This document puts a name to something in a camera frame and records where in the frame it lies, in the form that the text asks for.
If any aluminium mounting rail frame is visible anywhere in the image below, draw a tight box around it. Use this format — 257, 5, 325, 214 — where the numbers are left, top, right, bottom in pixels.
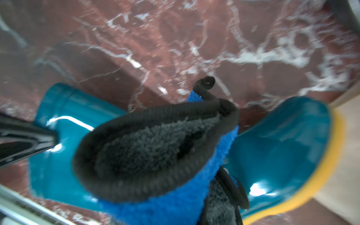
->
1, 185, 74, 225

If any teal rubber boot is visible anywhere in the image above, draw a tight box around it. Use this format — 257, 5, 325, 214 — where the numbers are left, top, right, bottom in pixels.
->
29, 84, 344, 225

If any beige rubber boot right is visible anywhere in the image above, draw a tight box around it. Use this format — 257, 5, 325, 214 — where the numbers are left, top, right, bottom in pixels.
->
315, 82, 360, 225

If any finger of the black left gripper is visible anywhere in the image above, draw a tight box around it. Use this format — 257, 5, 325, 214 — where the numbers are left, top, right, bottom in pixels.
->
1, 113, 59, 168

